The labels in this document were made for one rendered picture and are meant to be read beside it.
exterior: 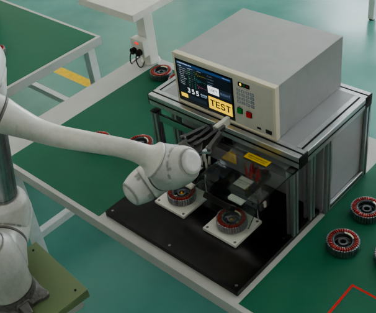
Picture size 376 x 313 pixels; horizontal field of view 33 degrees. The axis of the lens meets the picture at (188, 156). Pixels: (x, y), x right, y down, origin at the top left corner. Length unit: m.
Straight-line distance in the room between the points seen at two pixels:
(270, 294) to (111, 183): 0.84
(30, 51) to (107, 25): 1.92
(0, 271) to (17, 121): 0.53
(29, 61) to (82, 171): 1.07
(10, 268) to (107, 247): 1.38
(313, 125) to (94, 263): 1.59
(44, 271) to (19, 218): 0.23
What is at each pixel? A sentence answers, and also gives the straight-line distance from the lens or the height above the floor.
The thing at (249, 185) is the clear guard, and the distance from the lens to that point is 2.00.
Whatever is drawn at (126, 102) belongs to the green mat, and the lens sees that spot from 3.05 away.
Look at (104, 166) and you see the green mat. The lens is 2.68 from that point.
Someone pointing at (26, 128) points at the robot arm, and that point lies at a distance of 1.75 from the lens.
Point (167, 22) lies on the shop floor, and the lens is 5.41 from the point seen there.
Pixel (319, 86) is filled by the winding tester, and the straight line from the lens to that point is 2.20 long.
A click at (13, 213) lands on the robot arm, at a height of 1.02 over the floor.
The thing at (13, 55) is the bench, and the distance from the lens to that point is 3.69.
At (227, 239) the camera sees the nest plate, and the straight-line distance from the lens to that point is 2.23.
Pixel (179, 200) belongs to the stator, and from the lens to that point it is 2.35.
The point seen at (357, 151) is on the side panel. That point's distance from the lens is 2.42.
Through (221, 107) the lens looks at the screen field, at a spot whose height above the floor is 1.16.
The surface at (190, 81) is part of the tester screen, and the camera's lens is 2.22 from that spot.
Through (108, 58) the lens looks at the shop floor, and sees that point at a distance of 5.02.
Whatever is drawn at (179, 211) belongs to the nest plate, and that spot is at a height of 0.78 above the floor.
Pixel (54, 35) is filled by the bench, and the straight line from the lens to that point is 3.80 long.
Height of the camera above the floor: 2.38
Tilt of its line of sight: 38 degrees down
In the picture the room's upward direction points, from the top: 8 degrees counter-clockwise
